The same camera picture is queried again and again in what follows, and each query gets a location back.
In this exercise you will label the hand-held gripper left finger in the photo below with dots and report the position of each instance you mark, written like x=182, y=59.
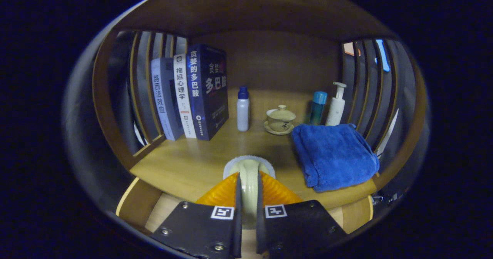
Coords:
x=238, y=228

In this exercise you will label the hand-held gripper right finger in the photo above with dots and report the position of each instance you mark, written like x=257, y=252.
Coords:
x=260, y=228

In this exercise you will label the cream brush with white base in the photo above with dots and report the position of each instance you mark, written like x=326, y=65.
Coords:
x=249, y=182

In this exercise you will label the wooden drawer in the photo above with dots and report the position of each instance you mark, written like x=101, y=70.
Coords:
x=138, y=205

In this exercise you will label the wooden countertop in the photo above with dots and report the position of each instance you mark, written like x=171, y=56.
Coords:
x=192, y=162

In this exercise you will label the wooden cabinet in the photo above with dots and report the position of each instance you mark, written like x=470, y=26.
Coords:
x=277, y=58

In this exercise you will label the blue folded towel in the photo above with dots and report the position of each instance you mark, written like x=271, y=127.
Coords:
x=331, y=155

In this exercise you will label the beige lidded teacup with saucer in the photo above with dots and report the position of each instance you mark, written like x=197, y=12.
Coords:
x=281, y=120

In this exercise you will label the white bottle with blue cap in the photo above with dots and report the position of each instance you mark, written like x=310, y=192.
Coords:
x=243, y=114

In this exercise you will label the teal bottle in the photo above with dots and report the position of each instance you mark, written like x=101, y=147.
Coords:
x=317, y=110

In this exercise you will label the dark blue book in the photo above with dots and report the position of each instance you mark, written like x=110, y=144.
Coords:
x=210, y=93

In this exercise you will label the white pump bottle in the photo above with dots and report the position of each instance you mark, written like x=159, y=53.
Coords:
x=336, y=110

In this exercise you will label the white book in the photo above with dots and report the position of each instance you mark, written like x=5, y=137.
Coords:
x=181, y=93

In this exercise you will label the light blue book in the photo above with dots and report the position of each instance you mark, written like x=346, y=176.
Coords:
x=161, y=97

